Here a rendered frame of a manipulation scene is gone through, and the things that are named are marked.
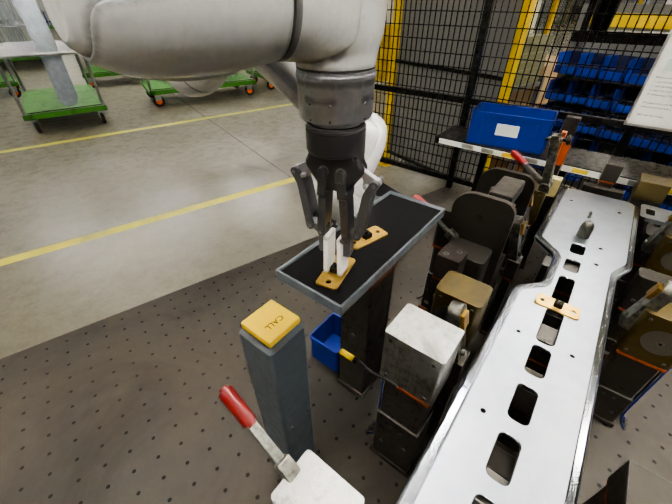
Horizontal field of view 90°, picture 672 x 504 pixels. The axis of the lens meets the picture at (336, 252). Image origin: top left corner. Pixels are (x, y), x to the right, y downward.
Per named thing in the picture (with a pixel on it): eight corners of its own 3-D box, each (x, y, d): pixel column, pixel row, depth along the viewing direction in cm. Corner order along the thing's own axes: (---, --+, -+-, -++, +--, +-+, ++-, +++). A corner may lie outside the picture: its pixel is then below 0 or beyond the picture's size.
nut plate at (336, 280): (336, 291, 52) (336, 285, 51) (314, 284, 53) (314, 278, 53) (356, 260, 58) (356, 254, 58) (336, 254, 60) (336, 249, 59)
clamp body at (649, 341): (625, 437, 79) (729, 344, 58) (568, 407, 85) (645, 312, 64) (627, 415, 84) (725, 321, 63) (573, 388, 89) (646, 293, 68)
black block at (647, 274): (624, 370, 94) (692, 294, 76) (584, 352, 99) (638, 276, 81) (626, 357, 97) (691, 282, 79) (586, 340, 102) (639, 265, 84)
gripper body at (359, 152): (290, 123, 40) (295, 193, 45) (356, 132, 37) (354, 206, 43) (318, 108, 45) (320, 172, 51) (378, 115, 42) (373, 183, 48)
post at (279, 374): (294, 485, 71) (270, 360, 45) (270, 461, 75) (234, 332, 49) (318, 455, 76) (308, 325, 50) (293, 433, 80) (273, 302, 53)
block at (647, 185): (614, 275, 125) (672, 187, 104) (589, 267, 129) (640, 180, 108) (616, 264, 130) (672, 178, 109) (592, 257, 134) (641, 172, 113)
